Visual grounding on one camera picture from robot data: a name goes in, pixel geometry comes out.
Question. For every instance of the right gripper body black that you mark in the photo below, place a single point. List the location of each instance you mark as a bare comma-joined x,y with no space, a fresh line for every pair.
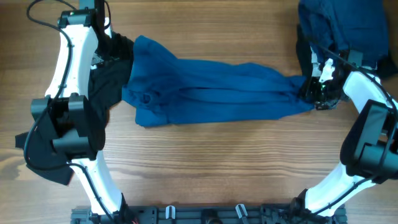
313,90

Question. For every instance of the blue t-shirt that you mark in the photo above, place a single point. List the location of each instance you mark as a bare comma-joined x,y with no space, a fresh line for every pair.
167,90

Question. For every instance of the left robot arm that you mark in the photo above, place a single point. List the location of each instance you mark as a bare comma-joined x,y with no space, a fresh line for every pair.
85,44

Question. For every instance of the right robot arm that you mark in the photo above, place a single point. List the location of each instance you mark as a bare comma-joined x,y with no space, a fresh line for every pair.
368,155

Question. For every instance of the folded white garment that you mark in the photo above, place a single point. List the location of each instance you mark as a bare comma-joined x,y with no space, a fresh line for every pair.
316,72

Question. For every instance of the folded black garment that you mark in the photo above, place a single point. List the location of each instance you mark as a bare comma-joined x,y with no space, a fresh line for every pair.
386,67

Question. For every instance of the folded navy garment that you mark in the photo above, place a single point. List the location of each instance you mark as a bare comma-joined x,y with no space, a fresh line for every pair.
342,25

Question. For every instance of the black garment on left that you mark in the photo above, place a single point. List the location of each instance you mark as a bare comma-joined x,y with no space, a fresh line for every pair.
76,127

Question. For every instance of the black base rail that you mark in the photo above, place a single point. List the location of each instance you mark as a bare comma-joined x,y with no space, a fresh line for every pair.
264,214

